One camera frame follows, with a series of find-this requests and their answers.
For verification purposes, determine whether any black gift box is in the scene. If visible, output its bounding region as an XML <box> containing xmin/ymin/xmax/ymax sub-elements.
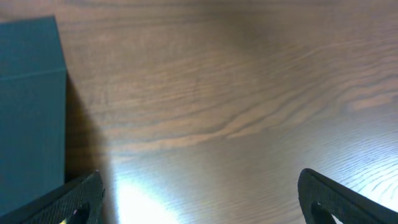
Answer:
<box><xmin>1</xmin><ymin>16</ymin><xmax>67</xmax><ymax>215</ymax></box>

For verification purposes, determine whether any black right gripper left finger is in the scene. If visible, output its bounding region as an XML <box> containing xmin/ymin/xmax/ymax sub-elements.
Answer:
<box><xmin>1</xmin><ymin>171</ymin><xmax>104</xmax><ymax>224</ymax></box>

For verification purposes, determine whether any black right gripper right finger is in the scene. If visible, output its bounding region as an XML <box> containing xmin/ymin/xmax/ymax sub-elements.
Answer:
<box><xmin>297</xmin><ymin>168</ymin><xmax>397</xmax><ymax>224</ymax></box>

